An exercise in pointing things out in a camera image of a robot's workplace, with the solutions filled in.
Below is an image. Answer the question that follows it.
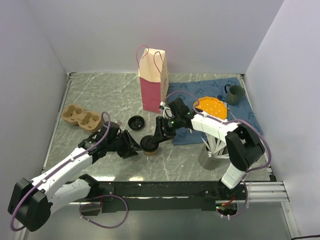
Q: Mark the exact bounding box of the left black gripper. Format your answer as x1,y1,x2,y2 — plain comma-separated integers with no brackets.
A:
106,129,143,159

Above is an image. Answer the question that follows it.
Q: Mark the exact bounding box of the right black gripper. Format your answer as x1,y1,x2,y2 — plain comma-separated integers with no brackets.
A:
152,115,182,144

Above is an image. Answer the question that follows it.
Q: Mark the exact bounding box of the black plastic cup lid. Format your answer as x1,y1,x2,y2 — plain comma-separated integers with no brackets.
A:
140,135,159,153
127,115,145,131

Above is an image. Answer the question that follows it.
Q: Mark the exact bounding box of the pink cream paper gift bag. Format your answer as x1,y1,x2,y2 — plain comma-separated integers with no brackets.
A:
136,44,169,113

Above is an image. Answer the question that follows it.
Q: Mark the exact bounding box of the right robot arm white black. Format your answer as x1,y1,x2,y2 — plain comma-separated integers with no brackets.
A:
152,97,265,200

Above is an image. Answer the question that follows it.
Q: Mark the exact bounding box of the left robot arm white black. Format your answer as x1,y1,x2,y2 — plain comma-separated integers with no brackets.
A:
8,121,142,232

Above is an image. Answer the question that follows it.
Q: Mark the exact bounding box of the grey cylindrical straw holder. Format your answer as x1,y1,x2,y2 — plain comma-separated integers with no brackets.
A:
198,145,229,171

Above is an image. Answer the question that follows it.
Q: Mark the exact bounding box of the orange dotted plate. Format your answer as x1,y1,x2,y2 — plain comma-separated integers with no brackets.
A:
193,96,228,121

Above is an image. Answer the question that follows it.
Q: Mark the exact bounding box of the brown pulp cup carrier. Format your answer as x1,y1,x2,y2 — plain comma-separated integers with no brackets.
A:
61,104,103,133

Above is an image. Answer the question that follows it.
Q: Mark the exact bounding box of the silver spoon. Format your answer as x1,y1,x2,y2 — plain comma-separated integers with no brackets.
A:
217,95,236,119

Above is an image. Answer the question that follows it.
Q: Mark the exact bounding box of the dark green mug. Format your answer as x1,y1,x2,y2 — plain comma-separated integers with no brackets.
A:
224,84,246,106

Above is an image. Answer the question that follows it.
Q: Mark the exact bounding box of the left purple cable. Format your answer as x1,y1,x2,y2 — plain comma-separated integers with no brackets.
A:
9,111,112,231

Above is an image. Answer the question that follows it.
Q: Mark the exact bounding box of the purple cable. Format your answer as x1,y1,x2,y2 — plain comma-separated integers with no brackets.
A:
9,111,112,231
163,90,273,173

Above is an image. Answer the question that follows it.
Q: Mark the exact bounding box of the black mounting base rail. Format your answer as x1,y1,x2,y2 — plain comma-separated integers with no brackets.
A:
76,181,248,213

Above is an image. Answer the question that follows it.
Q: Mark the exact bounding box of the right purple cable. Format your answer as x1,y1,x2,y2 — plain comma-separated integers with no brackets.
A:
163,90,273,173

